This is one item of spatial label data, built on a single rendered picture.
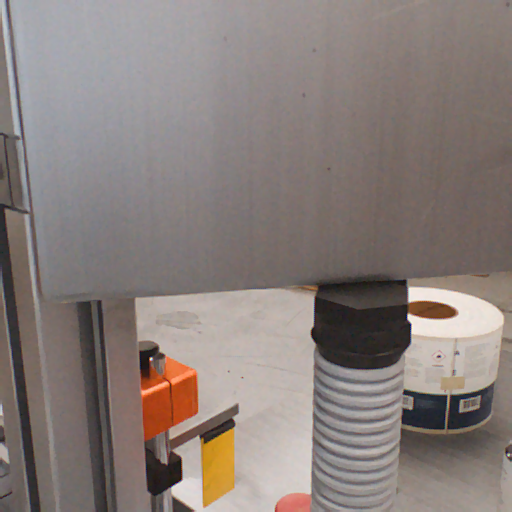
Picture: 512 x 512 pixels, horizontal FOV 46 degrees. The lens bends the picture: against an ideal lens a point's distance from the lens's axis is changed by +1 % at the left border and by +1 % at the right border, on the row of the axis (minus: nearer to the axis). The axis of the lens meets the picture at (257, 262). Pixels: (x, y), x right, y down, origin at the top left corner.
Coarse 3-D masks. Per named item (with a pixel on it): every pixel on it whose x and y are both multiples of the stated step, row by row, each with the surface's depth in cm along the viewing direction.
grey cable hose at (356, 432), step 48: (336, 288) 21; (384, 288) 21; (336, 336) 20; (384, 336) 19; (336, 384) 20; (384, 384) 20; (336, 432) 21; (384, 432) 21; (336, 480) 21; (384, 480) 21
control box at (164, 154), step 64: (64, 0) 16; (128, 0) 17; (192, 0) 17; (256, 0) 17; (320, 0) 18; (384, 0) 18; (448, 0) 19; (64, 64) 17; (128, 64) 17; (192, 64) 18; (256, 64) 18; (320, 64) 18; (384, 64) 19; (448, 64) 19; (64, 128) 17; (128, 128) 18; (192, 128) 18; (256, 128) 18; (320, 128) 19; (384, 128) 19; (448, 128) 20; (64, 192) 18; (128, 192) 18; (192, 192) 19; (256, 192) 19; (320, 192) 19; (384, 192) 20; (448, 192) 20; (64, 256) 18; (128, 256) 19; (192, 256) 19; (256, 256) 20; (320, 256) 20; (384, 256) 21; (448, 256) 21
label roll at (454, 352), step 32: (416, 288) 99; (416, 320) 86; (448, 320) 86; (480, 320) 86; (416, 352) 82; (448, 352) 81; (480, 352) 82; (416, 384) 83; (448, 384) 82; (480, 384) 84; (416, 416) 84; (448, 416) 84; (480, 416) 86
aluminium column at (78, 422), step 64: (0, 0) 20; (0, 64) 20; (0, 128) 21; (0, 256) 24; (0, 320) 25; (64, 320) 23; (128, 320) 26; (0, 384) 27; (64, 384) 24; (128, 384) 26; (64, 448) 25; (128, 448) 27
